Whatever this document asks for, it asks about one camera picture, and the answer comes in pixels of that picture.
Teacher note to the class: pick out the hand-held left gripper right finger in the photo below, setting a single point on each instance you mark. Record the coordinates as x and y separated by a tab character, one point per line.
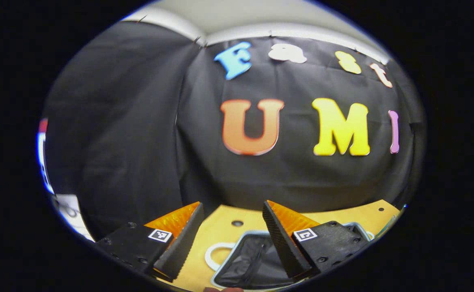
279	243

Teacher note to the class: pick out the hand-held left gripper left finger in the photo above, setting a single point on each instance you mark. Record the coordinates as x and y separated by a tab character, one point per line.
184	243

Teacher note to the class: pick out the light blue suitcase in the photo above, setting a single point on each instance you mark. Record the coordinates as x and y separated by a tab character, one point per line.
249	259

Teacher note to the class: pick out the white side desk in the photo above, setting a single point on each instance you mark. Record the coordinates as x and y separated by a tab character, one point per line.
74	223

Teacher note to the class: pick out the black backdrop cloth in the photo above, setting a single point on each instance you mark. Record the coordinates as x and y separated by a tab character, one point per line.
139	121

